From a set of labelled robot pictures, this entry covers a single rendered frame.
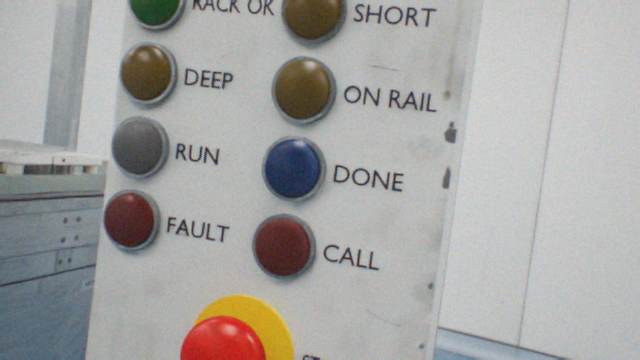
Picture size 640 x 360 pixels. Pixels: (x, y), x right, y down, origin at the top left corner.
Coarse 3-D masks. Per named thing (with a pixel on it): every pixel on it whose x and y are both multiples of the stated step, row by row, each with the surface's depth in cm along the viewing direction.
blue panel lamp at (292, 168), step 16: (288, 144) 31; (304, 144) 31; (272, 160) 31; (288, 160) 31; (304, 160) 31; (272, 176) 31; (288, 176) 31; (304, 176) 31; (288, 192) 31; (304, 192) 31
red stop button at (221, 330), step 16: (208, 320) 30; (224, 320) 30; (240, 320) 30; (192, 336) 30; (208, 336) 30; (224, 336) 30; (240, 336) 30; (256, 336) 30; (192, 352) 30; (208, 352) 30; (224, 352) 29; (240, 352) 29; (256, 352) 29
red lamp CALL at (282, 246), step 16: (272, 224) 31; (288, 224) 31; (256, 240) 31; (272, 240) 31; (288, 240) 31; (304, 240) 31; (272, 256) 31; (288, 256) 31; (304, 256) 31; (272, 272) 31; (288, 272) 31
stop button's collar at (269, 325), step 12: (216, 300) 32; (228, 300) 32; (240, 300) 32; (252, 300) 32; (204, 312) 33; (216, 312) 32; (228, 312) 32; (240, 312) 32; (252, 312) 32; (264, 312) 32; (276, 312) 32; (252, 324) 32; (264, 324) 32; (276, 324) 32; (264, 336) 32; (276, 336) 32; (288, 336) 31; (276, 348) 32; (288, 348) 31
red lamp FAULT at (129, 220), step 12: (120, 204) 33; (132, 204) 33; (144, 204) 33; (108, 216) 34; (120, 216) 33; (132, 216) 33; (144, 216) 33; (108, 228) 34; (120, 228) 33; (132, 228) 33; (144, 228) 33; (120, 240) 33; (132, 240) 33; (144, 240) 33
